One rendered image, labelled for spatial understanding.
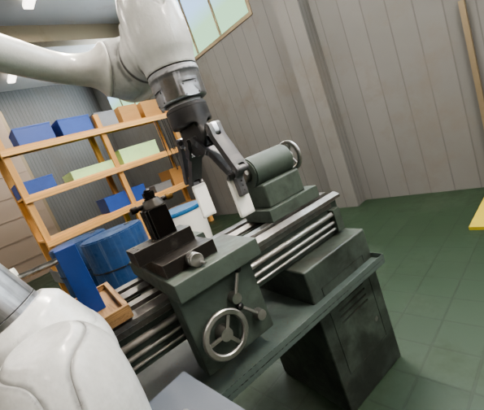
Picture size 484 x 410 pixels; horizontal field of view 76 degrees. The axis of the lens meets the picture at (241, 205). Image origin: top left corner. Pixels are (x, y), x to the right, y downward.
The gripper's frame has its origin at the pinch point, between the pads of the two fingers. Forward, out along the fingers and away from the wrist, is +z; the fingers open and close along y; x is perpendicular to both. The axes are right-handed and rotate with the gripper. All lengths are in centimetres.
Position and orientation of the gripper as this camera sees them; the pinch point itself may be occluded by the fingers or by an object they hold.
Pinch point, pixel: (225, 209)
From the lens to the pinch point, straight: 59.2
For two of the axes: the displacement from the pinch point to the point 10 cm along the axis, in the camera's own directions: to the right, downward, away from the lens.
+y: 5.6, -0.4, -8.3
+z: 3.4, 9.2, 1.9
